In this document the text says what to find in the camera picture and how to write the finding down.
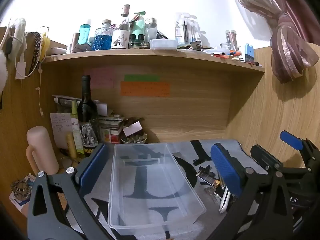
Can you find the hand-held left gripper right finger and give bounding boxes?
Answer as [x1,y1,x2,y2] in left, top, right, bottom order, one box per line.
[211,143,295,240]

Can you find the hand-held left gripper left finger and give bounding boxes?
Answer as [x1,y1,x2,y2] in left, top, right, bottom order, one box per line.
[27,144,113,240]

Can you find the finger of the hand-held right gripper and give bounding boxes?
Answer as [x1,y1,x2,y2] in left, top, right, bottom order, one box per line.
[250,144,283,173]
[280,130,304,151]

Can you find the black and gold lighter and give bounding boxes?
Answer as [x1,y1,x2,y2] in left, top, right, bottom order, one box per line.
[197,172,221,187]

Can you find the white handheld device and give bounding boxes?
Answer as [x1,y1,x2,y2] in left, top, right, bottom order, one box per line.
[219,186,231,214]

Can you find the clear plastic storage box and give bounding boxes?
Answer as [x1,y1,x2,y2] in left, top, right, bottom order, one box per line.
[108,143,207,236]

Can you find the yellow tube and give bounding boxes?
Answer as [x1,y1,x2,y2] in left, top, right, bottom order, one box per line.
[65,133,77,159]

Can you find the fruit print box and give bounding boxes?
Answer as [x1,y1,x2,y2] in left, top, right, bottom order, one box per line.
[100,129,112,144]

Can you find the silver keys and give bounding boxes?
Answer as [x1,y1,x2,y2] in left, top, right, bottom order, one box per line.
[204,186,222,204]

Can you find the red box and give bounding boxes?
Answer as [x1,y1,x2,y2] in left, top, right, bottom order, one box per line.
[110,129,122,144]

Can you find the grey mat with black print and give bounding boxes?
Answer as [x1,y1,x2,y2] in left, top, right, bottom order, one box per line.
[82,140,273,240]

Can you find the green and white tube bottle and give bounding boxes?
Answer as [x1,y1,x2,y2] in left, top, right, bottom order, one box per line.
[70,100,84,155]

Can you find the stack of booklets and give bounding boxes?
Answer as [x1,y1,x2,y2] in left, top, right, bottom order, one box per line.
[98,115,125,130]

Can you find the bowl of small stones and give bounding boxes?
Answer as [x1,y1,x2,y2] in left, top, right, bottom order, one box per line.
[121,132,148,145]

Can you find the handwritten white note paper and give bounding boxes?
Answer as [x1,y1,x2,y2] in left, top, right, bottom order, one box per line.
[50,112,73,149]

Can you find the dark wine bottle elephant label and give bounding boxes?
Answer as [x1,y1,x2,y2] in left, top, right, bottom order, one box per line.
[77,75,100,158]

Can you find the white card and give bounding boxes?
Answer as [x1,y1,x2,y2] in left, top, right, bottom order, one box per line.
[122,121,143,136]

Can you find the blue cartoon card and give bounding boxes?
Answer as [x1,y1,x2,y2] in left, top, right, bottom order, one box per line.
[9,174,37,218]

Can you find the pink sticky note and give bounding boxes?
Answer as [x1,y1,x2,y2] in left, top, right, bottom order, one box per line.
[84,67,117,89]

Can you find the orange sticky note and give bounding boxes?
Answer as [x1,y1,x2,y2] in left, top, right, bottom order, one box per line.
[120,81,171,97]

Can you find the blue box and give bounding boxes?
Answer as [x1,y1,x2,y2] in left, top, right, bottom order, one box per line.
[244,43,255,63]

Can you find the green sticky note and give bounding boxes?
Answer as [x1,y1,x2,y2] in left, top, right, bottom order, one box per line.
[124,74,160,82]

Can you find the mauve curtain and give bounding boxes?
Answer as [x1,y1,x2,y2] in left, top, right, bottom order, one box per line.
[222,0,320,84]

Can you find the tall glass jar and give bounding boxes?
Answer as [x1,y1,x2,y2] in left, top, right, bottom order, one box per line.
[225,30,238,52]

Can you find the wooden shelf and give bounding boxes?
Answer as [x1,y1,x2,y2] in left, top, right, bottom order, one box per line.
[41,47,265,74]

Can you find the brown cardboard tube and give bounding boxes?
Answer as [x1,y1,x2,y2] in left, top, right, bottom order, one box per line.
[70,33,80,53]

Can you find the blue liquid glass bottle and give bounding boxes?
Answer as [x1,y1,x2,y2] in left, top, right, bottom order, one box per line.
[93,20,113,51]

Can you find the yellow cloth item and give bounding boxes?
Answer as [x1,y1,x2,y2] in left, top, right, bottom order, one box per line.
[40,35,51,60]

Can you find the white label glass bottle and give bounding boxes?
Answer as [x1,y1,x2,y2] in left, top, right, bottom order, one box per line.
[111,4,131,50]

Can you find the leopard print headband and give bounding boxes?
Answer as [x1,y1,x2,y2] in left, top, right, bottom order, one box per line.
[28,32,42,73]

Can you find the teal bottle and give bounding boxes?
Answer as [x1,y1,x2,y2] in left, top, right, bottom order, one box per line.
[78,19,92,45]

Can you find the white plastic case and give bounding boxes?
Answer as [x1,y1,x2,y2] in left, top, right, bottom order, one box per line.
[149,39,177,51]

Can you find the clear blister pack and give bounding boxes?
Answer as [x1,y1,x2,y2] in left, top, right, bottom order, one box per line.
[175,12,202,44]

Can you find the clear bottle silver cap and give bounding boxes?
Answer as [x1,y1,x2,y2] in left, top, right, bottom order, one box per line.
[145,18,158,43]

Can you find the mint green bottle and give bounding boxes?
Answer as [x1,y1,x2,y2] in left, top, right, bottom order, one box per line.
[130,11,146,43]

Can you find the white plush item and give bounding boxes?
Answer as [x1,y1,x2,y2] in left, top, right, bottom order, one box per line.
[9,17,27,53]

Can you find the brown beaded bracelet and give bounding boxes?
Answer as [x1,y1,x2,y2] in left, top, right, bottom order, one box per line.
[10,180,32,201]

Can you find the white charger cable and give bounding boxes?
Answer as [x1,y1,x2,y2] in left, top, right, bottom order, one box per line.
[5,17,45,117]

